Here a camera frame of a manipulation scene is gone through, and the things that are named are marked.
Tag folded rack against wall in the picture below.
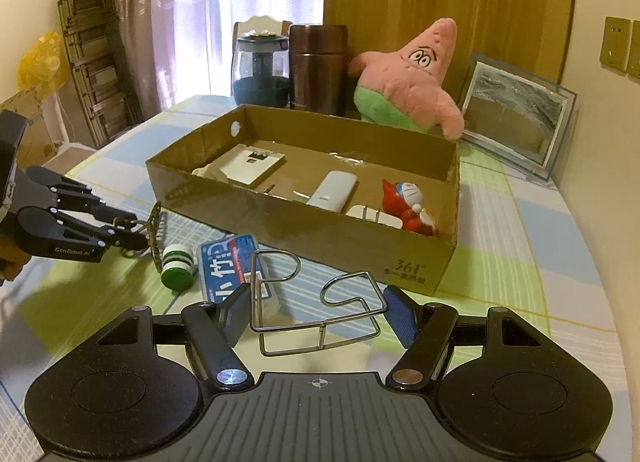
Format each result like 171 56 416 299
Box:
57 0 146 147

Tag dark glass jar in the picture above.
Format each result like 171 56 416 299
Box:
231 30 292 110

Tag pink starfish plush toy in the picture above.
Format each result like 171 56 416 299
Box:
348 18 466 139

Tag wall switch plate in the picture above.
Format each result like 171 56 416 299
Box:
600 16 640 77

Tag yellow plastic bag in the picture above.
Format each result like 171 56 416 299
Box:
19 30 68 92

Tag white remote control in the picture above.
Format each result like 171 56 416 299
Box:
306 171 359 213

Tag red cat figurine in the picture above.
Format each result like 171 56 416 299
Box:
381 178 440 237

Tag sheer purple curtain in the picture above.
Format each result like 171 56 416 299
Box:
112 0 328 115

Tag brown thermos flask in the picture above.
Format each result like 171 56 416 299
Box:
288 24 349 117

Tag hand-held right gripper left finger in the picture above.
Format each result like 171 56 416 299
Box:
97 282 253 389

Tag wooden chair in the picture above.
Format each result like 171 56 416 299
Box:
232 16 293 42

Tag brown cardboard box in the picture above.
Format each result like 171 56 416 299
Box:
145 102 462 295

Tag white plug adapter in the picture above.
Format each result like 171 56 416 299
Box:
345 203 403 230

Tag white square plastic panel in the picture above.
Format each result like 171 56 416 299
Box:
220 144 287 187

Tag glass picture frame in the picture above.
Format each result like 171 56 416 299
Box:
457 54 581 185

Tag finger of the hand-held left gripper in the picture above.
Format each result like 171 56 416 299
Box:
50 211 149 253
42 180 140 224

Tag small cardboard carton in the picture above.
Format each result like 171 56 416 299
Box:
0 86 63 167

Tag green and white spool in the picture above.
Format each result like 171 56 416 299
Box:
161 244 197 289

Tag metal wire holder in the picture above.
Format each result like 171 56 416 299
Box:
248 249 391 357

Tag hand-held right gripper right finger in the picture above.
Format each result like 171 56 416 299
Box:
384 288 544 387

